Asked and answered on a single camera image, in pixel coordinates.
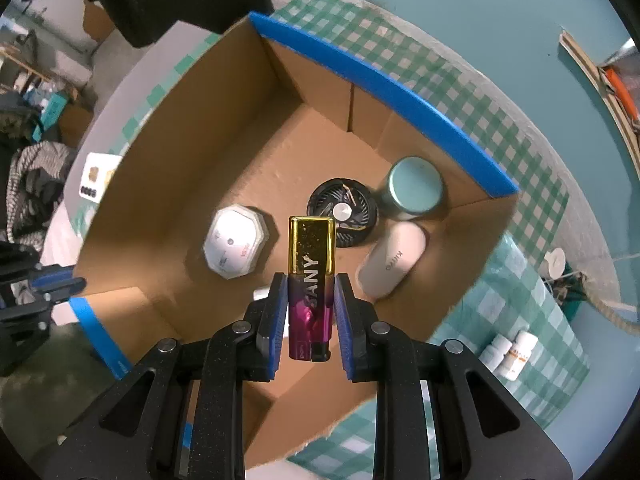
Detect white earbud case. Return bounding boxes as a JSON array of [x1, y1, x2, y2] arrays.
[[356, 221, 428, 301]]

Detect teal cardboard box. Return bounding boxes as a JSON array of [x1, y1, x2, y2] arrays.
[[35, 92, 68, 146]]

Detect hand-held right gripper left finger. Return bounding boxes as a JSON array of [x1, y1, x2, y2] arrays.
[[47, 272, 291, 480]]

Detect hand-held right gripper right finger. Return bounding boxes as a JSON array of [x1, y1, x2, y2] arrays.
[[334, 272, 576, 480]]

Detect black round fan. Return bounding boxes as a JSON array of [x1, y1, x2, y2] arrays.
[[306, 178, 380, 248]]

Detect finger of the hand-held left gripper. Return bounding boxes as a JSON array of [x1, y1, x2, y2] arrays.
[[42, 276, 87, 307], [29, 262, 76, 284]]

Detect teal round tin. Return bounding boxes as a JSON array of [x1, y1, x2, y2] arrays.
[[379, 156, 446, 222]]

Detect gold purple lighter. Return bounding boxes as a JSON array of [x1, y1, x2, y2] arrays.
[[287, 215, 336, 363]]

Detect black boxy object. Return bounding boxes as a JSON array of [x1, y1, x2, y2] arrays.
[[70, 0, 275, 48]]

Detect white octagonal box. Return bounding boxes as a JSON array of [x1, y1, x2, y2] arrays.
[[202, 204, 271, 281]]

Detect cardboard box blue tape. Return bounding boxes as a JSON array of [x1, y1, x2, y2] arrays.
[[72, 10, 521, 471]]

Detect white smartphone gold stickers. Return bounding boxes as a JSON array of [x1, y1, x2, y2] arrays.
[[79, 152, 123, 205]]

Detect wooden plank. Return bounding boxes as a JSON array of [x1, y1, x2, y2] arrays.
[[559, 30, 640, 196]]

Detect striped grey white cloth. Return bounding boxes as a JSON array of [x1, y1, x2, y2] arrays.
[[7, 142, 76, 243]]

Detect thick beige rope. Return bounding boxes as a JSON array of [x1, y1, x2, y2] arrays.
[[585, 260, 640, 338]]

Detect white medicine bottle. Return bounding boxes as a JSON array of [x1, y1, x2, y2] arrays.
[[500, 331, 539, 381], [480, 336, 512, 373]]

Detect green white checkered tablecloth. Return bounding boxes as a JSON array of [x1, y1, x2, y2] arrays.
[[65, 0, 591, 476]]

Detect brown cardboard sheet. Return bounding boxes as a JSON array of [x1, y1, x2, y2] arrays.
[[82, 0, 118, 41]]

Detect small white plastic object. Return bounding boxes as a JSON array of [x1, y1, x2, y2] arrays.
[[544, 250, 568, 278]]

